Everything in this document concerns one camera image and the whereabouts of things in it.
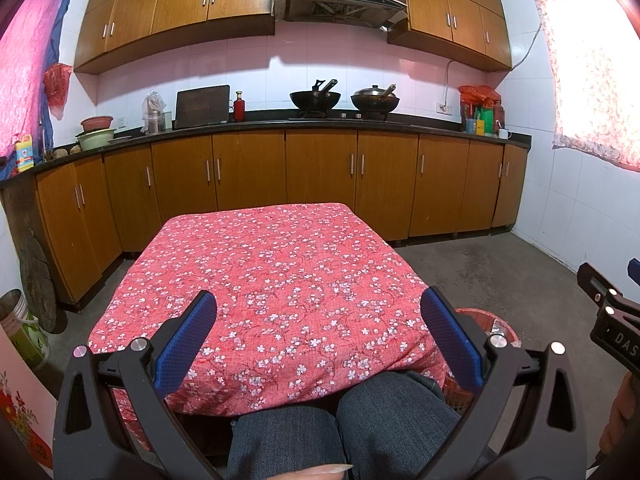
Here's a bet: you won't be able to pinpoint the narrow wooden wall cabinet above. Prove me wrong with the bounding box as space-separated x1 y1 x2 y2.
387 0 513 72

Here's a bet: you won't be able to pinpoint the white wall cable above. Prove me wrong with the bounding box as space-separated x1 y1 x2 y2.
445 20 543 106

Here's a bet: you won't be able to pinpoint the gas stove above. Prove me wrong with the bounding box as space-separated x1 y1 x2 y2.
287 109 390 122

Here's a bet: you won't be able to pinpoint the person's right hand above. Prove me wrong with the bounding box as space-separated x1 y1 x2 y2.
599 371 640 456

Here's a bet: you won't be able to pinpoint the round wooden chopping block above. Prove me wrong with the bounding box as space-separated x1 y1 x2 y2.
0 185 68 333

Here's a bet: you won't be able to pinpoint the jars in clear bag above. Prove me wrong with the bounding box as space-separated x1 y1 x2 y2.
141 89 168 134

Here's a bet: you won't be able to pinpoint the wooden kitchen base cabinets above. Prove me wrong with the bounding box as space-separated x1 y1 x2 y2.
0 110 532 311

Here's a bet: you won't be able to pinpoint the wide wooden wall cabinet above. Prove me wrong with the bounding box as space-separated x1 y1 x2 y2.
74 0 278 75

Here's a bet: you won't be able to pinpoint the person's right leg in jeans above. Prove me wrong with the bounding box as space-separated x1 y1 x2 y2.
336 371 463 480

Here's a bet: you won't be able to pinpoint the green and white bucket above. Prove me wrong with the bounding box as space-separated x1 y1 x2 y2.
0 289 51 371

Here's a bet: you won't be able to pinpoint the yellow and blue box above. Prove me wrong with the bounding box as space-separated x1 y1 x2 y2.
14 134 35 171

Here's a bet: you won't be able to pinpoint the dark cutting board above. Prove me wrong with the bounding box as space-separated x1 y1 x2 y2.
173 85 231 130

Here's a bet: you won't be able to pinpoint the pink floral window curtain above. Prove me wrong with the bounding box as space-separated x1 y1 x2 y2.
532 0 640 171

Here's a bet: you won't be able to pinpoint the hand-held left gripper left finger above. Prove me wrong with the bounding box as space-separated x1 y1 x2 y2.
52 289 221 480

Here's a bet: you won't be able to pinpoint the pink curtain with blue border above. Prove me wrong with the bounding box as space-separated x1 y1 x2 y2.
0 0 72 181

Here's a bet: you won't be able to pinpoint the red plastic basket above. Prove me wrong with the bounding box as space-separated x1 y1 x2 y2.
442 307 521 408

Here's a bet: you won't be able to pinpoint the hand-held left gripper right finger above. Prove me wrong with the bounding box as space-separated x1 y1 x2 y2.
420 287 588 480

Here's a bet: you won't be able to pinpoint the person's left hand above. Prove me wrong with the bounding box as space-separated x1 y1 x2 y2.
282 464 355 480

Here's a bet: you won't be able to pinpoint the red bag over bottles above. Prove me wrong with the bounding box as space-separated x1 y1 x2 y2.
458 85 501 111

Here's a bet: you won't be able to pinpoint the open black wok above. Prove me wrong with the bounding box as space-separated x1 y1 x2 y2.
289 79 343 111

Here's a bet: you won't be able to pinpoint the person's leg in jeans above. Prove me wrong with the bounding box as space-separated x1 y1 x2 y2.
336 371 463 480
227 406 348 480

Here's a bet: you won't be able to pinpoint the hanging red plastic bag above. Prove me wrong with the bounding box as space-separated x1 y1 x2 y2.
42 63 73 121

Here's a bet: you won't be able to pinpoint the person's left leg in jeans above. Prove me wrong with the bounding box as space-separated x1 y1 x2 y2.
227 406 348 480

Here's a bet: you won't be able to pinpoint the floral printed board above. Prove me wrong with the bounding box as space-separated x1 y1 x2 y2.
0 330 58 471

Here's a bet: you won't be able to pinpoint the red floral tablecloth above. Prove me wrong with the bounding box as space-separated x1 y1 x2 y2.
87 202 448 451

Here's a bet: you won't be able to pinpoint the black wok with lid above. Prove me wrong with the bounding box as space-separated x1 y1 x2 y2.
350 83 401 112

